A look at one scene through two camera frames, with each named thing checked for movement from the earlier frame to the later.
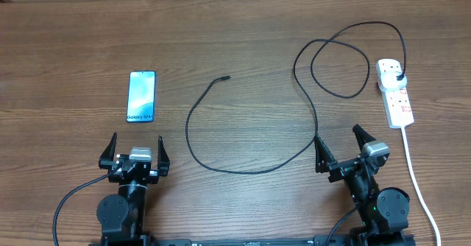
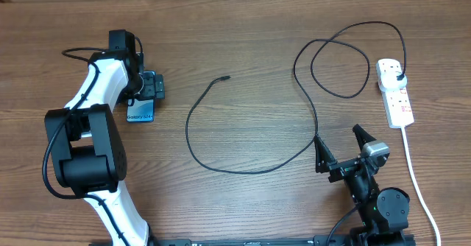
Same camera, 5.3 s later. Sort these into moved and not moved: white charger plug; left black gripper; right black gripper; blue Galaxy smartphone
Moved: left black gripper
Not moved: right black gripper; white charger plug; blue Galaxy smartphone
